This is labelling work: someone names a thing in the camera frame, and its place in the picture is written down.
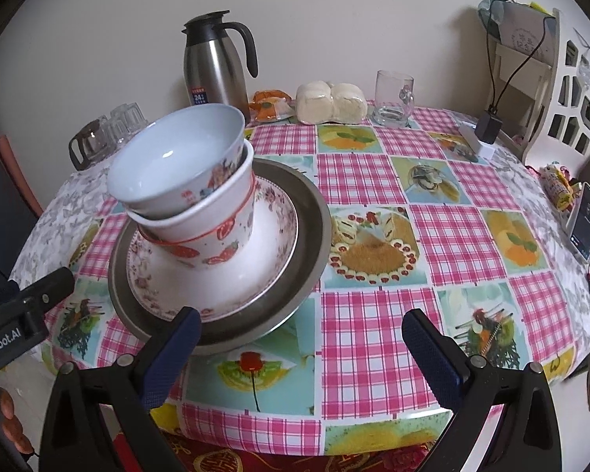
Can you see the white power strip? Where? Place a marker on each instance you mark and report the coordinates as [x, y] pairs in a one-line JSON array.
[[481, 149]]

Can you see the colourful candy packet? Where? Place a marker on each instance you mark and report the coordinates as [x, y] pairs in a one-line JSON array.
[[561, 188]]

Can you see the strawberry pattern bowl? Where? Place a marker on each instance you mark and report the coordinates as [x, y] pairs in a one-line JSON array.
[[217, 245]]

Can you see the bag of white buns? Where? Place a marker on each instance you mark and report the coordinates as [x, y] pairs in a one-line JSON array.
[[320, 102]]

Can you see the clear drinking glass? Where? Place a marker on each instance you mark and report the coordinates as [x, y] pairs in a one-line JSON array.
[[125, 122]]

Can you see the black power adapter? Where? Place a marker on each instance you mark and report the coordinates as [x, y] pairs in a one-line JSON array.
[[488, 127]]

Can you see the glass coffee pot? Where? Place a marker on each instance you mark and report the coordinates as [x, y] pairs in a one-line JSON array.
[[90, 145]]

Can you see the white square bowl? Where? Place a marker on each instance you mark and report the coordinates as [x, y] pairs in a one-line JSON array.
[[210, 212]]

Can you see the orange snack packet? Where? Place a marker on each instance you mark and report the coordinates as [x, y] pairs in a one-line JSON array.
[[271, 106]]

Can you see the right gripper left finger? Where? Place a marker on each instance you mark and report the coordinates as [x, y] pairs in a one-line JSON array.
[[75, 436]]

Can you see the smartphone on stand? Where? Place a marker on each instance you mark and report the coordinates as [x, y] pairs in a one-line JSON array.
[[578, 226]]

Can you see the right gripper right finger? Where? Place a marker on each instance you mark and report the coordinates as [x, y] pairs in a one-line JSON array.
[[527, 436]]

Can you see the stainless steel round plate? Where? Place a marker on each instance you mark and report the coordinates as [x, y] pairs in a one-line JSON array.
[[273, 307]]

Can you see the light blue bowl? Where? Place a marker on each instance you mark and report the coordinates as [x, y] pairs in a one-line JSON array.
[[179, 160]]

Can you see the floral rimmed round plate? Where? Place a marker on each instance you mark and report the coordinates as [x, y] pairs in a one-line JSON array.
[[164, 286]]

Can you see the stainless steel thermos jug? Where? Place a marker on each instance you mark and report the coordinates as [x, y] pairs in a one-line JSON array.
[[213, 70]]

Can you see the glass mug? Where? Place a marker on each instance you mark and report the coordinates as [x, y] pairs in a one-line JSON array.
[[394, 100]]

